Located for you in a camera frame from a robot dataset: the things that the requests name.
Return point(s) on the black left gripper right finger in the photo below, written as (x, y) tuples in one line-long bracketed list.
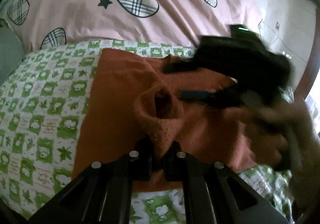
[(213, 193)]

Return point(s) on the person's right hand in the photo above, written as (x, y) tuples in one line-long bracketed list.
[(285, 132)]

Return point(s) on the rust orange knit sweater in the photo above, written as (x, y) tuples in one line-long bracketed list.
[(131, 97)]

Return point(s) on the sage green pillow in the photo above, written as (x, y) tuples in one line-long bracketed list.
[(11, 53)]

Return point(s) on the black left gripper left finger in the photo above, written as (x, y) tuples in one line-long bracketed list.
[(102, 192)]

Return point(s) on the pink heart pattern duvet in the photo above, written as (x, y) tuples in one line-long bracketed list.
[(41, 24)]

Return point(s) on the green white patterned bedsheet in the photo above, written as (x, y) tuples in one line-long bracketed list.
[(43, 104)]

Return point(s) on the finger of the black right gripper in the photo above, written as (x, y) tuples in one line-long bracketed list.
[(180, 66), (219, 99)]

